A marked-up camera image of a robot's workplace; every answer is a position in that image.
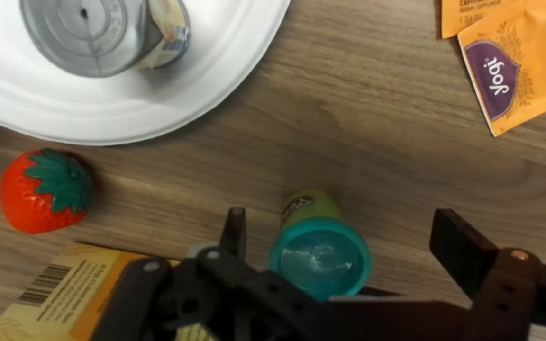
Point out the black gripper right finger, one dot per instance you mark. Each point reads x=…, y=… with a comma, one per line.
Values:
x=461, y=250

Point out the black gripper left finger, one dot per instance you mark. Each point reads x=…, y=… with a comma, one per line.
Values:
x=233, y=235

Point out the teal lid play-doh tub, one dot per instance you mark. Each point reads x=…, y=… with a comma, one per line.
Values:
x=317, y=250

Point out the red strawberry plush toy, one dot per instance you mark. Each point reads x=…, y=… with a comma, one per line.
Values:
x=44, y=190

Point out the yellow label tin can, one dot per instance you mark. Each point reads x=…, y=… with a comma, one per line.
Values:
x=100, y=38

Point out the white round plate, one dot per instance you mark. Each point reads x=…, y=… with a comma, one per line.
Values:
x=42, y=101

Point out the open yellow cardboard box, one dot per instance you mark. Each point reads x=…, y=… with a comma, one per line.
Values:
x=91, y=292

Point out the right orange tea packet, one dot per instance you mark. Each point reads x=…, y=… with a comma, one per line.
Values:
x=504, y=55

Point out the orange tea packet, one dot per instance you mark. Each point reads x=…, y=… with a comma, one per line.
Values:
x=504, y=55
x=461, y=14

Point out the left orange tea packet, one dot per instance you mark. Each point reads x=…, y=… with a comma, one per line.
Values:
x=461, y=14

